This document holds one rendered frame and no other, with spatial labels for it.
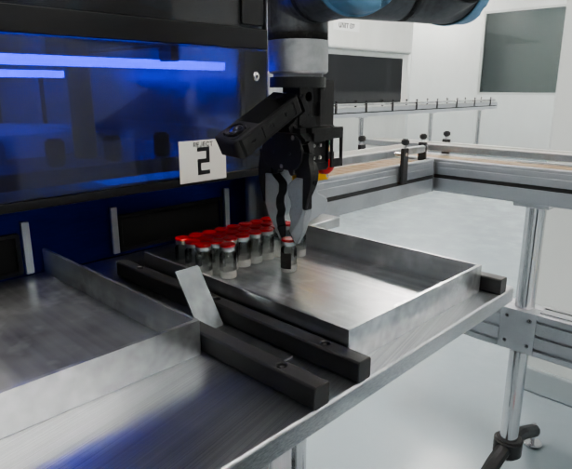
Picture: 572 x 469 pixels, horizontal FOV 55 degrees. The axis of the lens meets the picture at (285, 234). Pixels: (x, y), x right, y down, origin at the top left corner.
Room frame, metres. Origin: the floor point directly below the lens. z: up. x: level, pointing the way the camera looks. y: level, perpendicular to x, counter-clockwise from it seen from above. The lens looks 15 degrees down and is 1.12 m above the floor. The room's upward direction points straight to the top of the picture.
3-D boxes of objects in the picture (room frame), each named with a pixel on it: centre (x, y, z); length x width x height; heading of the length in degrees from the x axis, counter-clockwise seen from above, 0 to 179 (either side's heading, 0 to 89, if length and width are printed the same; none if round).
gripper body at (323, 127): (0.72, -0.02, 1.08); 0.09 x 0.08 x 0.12; 135
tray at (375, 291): (0.66, -0.03, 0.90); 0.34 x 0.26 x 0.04; 45
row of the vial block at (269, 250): (0.73, 0.05, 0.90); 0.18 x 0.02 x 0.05; 135
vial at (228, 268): (0.68, 0.08, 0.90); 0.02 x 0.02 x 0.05
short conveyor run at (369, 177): (1.30, -0.13, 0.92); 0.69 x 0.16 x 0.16; 136
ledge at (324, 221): (1.04, -0.01, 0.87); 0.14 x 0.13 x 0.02; 46
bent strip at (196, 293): (0.50, 0.05, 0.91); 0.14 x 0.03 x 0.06; 46
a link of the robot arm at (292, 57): (0.72, -0.01, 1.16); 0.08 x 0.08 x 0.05
